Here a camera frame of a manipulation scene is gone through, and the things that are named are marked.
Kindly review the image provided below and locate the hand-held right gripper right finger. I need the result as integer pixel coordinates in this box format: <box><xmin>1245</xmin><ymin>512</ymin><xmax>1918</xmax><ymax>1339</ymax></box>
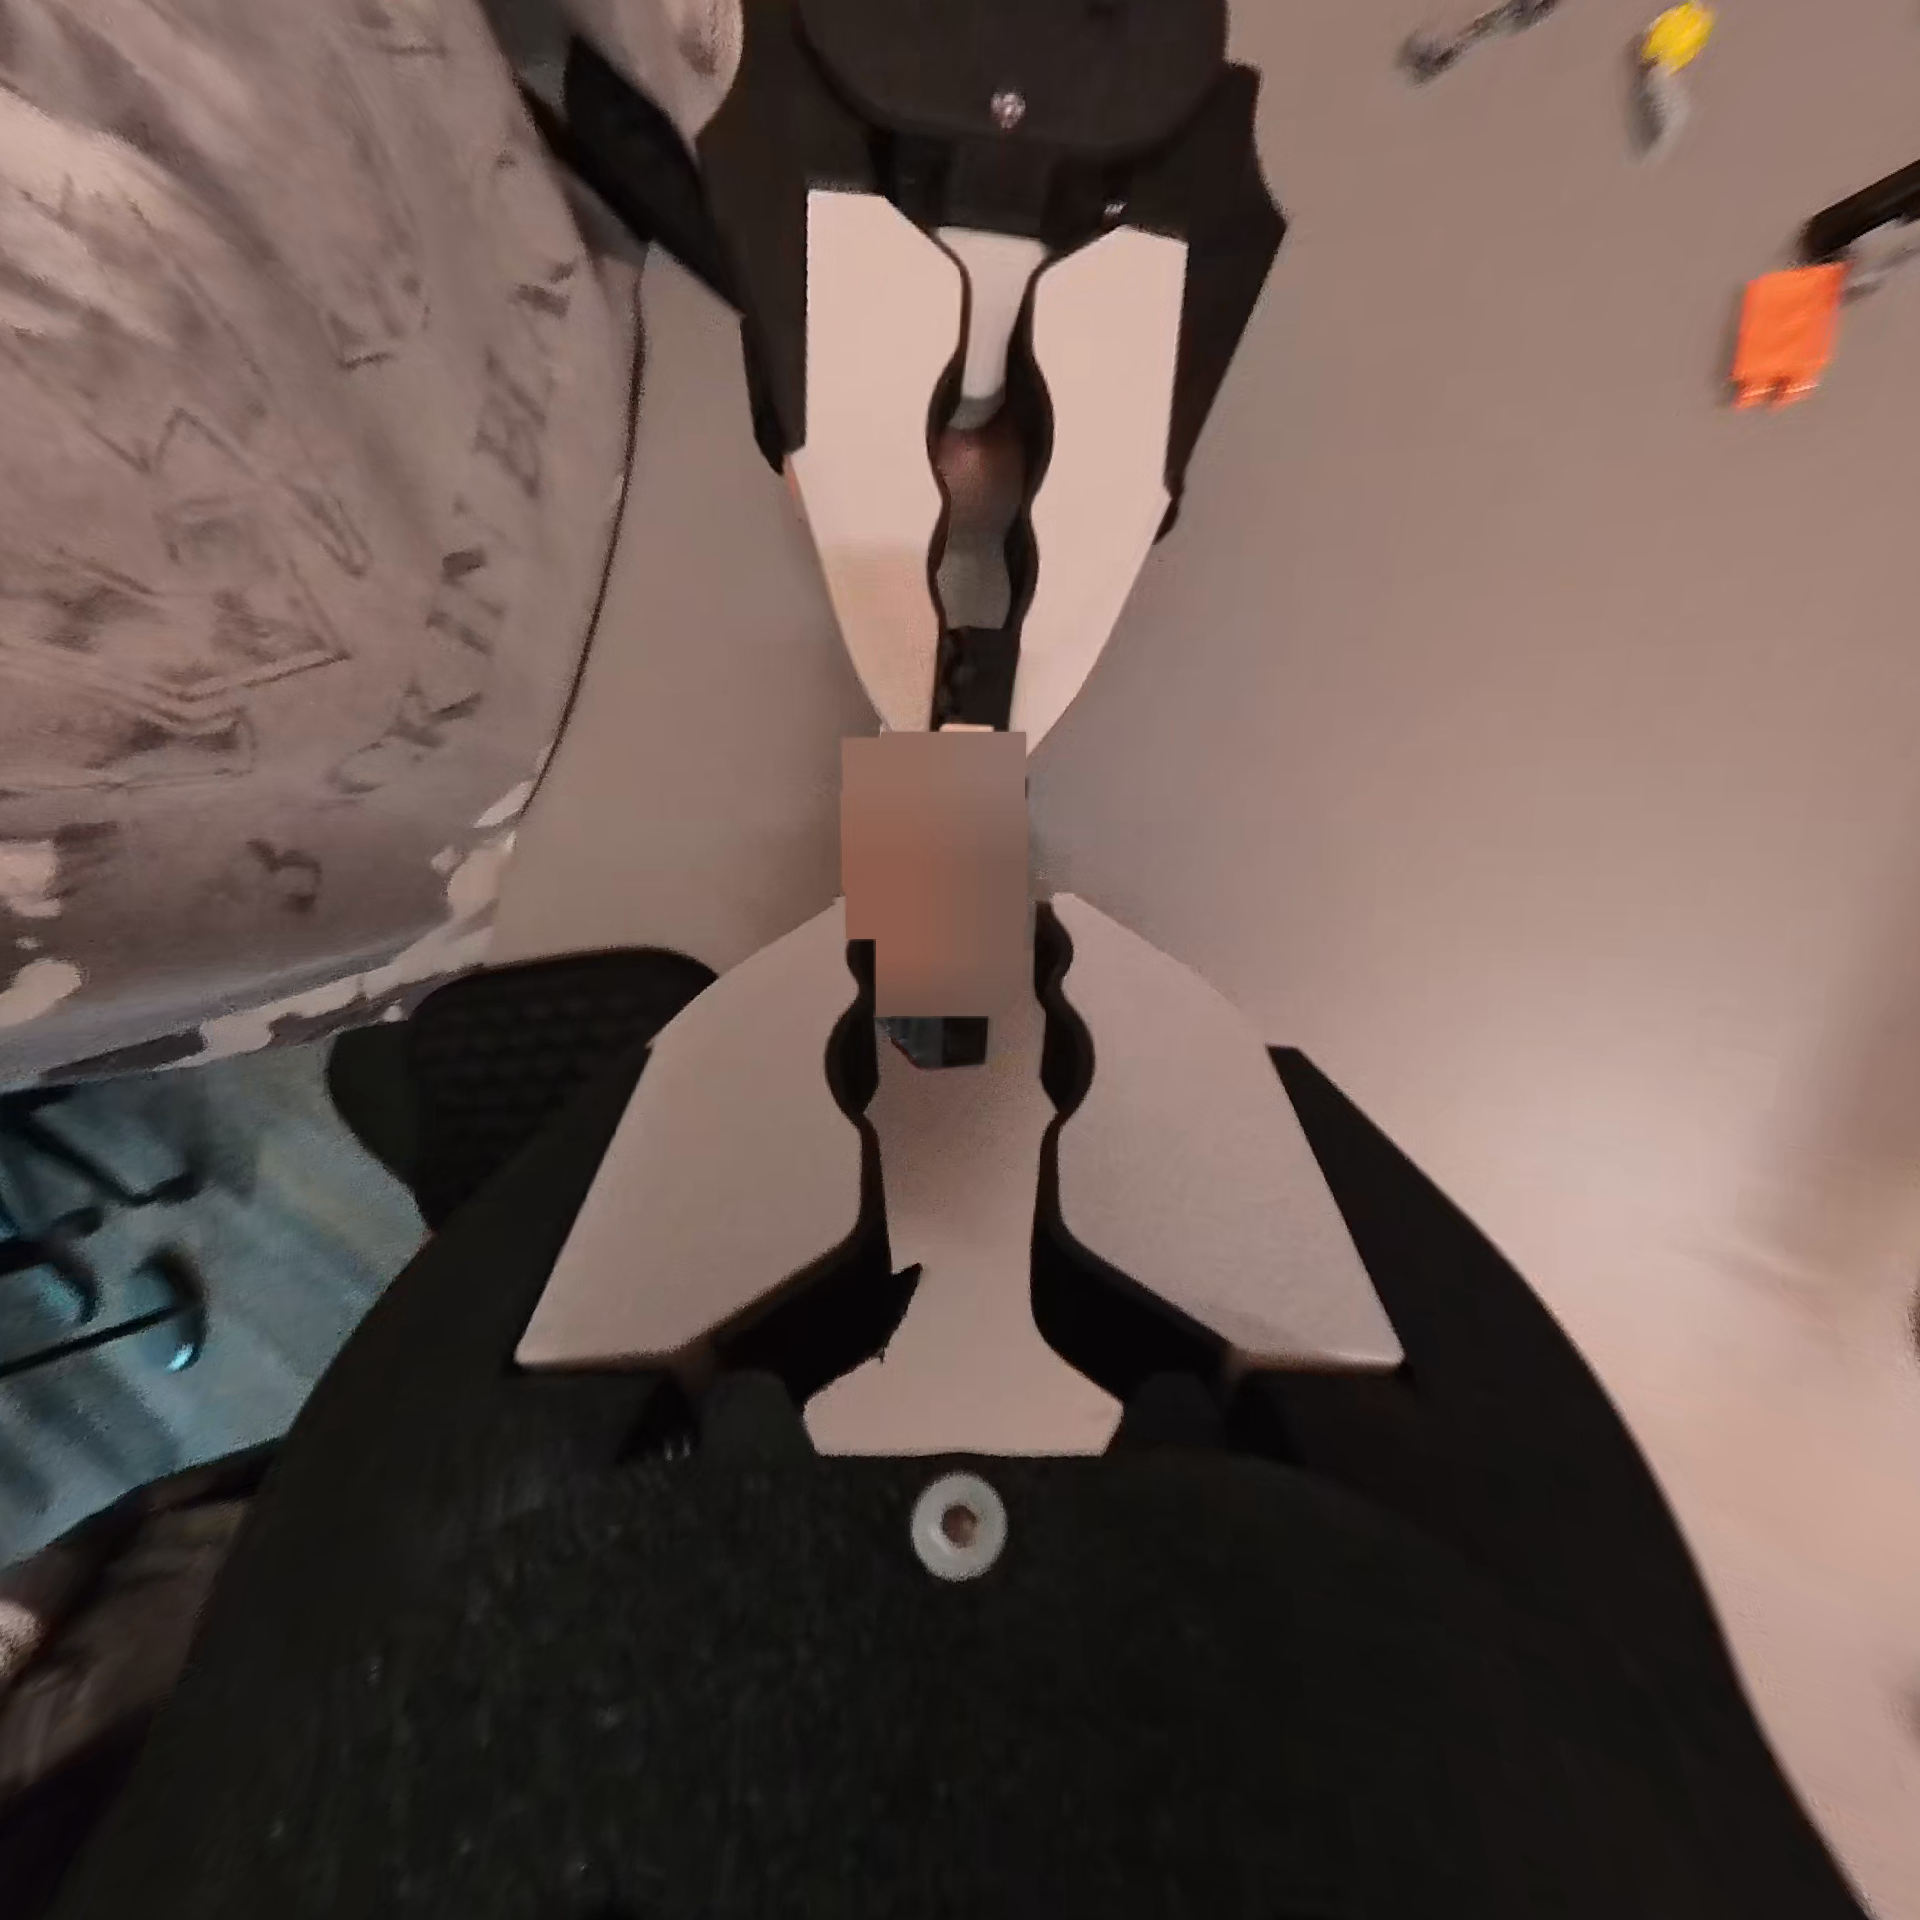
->
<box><xmin>1030</xmin><ymin>896</ymin><xmax>1406</xmax><ymax>1383</ymax></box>

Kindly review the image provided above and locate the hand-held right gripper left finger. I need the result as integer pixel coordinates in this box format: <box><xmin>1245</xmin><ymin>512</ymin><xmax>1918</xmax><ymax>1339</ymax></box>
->
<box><xmin>517</xmin><ymin>896</ymin><xmax>903</xmax><ymax>1383</ymax></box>

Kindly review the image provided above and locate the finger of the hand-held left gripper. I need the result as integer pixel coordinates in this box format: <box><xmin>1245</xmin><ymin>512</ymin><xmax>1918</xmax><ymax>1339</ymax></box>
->
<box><xmin>1005</xmin><ymin>235</ymin><xmax>1203</xmax><ymax>736</ymax></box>
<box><xmin>787</xmin><ymin>187</ymin><xmax>993</xmax><ymax>736</ymax></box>

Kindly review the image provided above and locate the orange white lego car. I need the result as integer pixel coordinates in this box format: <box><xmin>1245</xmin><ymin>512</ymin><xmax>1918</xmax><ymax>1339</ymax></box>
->
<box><xmin>870</xmin><ymin>614</ymin><xmax>1029</xmax><ymax>1072</ymax></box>

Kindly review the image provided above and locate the grey bumpy lego piece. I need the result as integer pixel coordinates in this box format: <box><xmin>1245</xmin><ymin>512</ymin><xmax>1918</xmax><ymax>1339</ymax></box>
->
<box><xmin>1399</xmin><ymin>0</ymin><xmax>1561</xmax><ymax>83</ymax></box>

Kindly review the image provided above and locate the yellow grey lego piece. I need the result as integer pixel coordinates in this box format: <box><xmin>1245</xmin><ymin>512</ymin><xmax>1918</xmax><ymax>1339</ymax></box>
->
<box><xmin>1629</xmin><ymin>0</ymin><xmax>1719</xmax><ymax>152</ymax></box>

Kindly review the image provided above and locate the orange lego plate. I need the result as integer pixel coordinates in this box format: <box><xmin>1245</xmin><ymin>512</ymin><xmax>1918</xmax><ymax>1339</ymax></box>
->
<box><xmin>1726</xmin><ymin>263</ymin><xmax>1853</xmax><ymax>407</ymax></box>

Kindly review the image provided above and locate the black textured pad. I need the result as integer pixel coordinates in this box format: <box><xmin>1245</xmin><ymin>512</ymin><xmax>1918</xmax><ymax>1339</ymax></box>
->
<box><xmin>324</xmin><ymin>947</ymin><xmax>723</xmax><ymax>1232</ymax></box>

